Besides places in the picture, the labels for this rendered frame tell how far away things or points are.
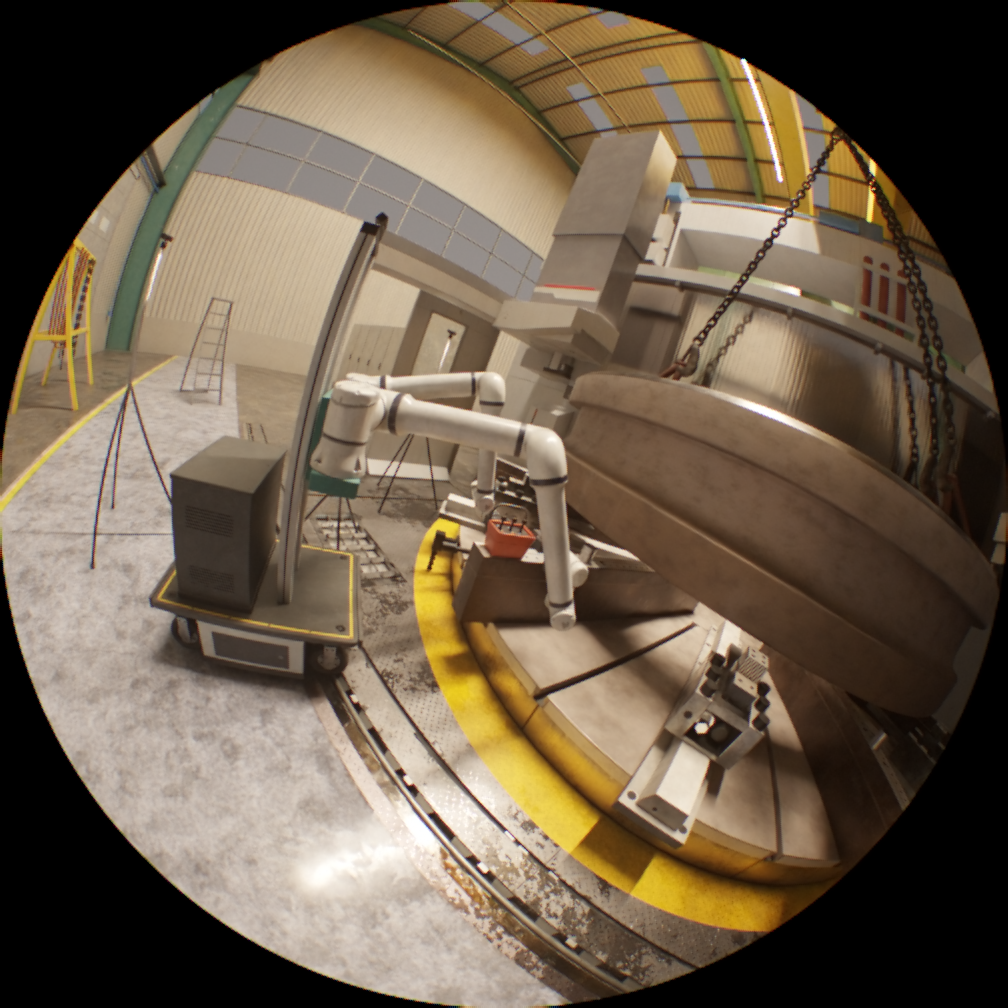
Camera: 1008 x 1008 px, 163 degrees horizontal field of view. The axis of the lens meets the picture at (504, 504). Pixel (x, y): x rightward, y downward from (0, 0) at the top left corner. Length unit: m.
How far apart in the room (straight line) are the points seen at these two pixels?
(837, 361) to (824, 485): 3.80
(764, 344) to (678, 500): 3.79
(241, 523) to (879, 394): 5.84
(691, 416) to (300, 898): 2.42
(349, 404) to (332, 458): 0.17
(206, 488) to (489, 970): 1.78
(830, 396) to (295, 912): 5.84
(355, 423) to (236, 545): 0.62
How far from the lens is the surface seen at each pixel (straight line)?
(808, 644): 1.75
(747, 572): 1.64
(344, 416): 1.09
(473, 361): 4.82
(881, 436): 5.21
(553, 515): 1.07
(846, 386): 5.25
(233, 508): 1.30
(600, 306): 4.52
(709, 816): 1.65
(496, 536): 1.53
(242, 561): 1.39
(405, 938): 1.36
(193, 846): 1.44
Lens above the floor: 1.35
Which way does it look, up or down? 16 degrees down
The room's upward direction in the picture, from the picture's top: 21 degrees clockwise
